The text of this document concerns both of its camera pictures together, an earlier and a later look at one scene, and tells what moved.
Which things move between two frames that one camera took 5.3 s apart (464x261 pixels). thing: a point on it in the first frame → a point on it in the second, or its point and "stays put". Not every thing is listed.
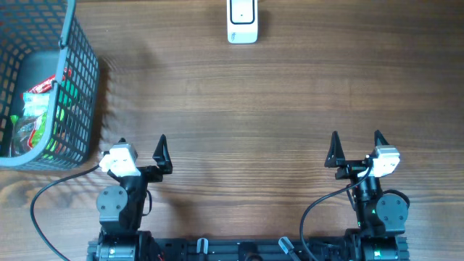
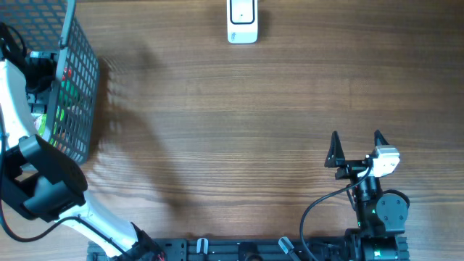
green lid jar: (68, 93) stays put
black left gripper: (160, 156) → (49, 60)
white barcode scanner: (242, 22) stays put
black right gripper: (336, 158) stays put
